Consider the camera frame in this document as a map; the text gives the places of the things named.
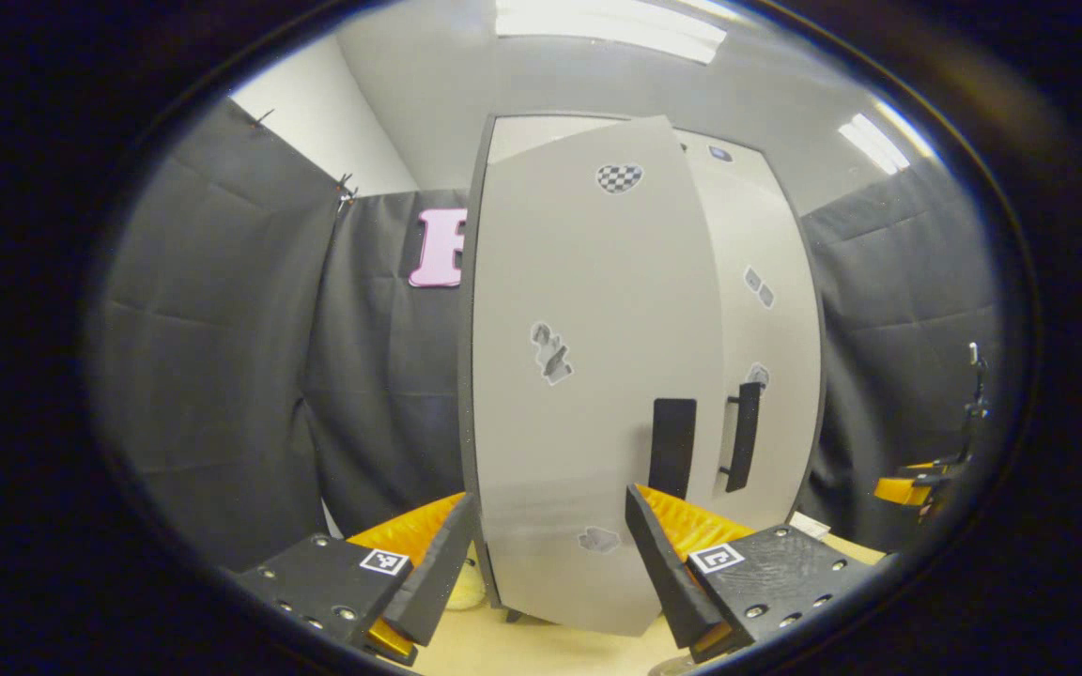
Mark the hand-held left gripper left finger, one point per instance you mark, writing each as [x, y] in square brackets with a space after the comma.
[442, 563]

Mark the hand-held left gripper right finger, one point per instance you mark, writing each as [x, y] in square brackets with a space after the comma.
[663, 573]

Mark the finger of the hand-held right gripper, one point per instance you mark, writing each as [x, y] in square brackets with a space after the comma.
[926, 468]
[903, 490]

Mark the white cabinet door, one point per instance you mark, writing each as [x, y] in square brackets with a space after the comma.
[776, 310]
[597, 282]

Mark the white cabinet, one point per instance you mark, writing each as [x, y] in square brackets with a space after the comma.
[541, 127]

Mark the pale yellow round object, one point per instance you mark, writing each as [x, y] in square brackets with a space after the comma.
[466, 587]

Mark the white paperback book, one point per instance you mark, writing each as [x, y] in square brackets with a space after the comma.
[809, 526]

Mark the black backdrop cloth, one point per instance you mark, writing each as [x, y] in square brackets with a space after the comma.
[888, 310]
[222, 357]

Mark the rectangular ceiling light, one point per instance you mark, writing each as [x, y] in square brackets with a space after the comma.
[879, 143]

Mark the large ceiling light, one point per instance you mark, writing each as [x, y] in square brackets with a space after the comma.
[607, 23]

